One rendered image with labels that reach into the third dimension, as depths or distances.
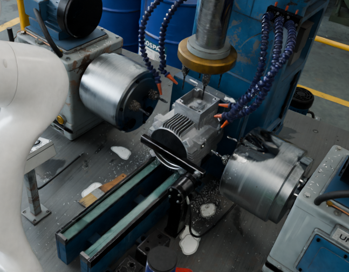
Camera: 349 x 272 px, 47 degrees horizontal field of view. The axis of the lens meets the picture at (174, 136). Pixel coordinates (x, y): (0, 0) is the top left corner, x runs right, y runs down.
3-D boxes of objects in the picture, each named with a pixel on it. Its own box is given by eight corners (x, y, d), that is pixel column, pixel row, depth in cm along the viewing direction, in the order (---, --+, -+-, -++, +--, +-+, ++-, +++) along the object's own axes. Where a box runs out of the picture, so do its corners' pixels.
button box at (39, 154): (43, 149, 126) (38, 135, 123) (57, 154, 121) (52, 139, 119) (-5, 179, 115) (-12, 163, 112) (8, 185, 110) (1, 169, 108)
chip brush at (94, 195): (120, 172, 150) (121, 170, 150) (130, 179, 148) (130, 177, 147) (77, 202, 137) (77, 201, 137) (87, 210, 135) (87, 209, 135)
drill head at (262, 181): (229, 155, 147) (245, 101, 131) (334, 216, 131) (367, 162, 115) (190, 193, 131) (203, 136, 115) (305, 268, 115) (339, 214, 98)
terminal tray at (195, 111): (192, 102, 142) (195, 86, 138) (217, 116, 138) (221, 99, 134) (172, 117, 135) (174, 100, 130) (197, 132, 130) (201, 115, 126)
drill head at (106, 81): (101, 81, 173) (100, 28, 157) (166, 119, 159) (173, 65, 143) (55, 105, 157) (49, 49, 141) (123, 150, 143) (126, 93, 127)
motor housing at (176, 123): (177, 129, 154) (184, 89, 142) (218, 153, 147) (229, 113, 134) (144, 155, 141) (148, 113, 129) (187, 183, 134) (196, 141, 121)
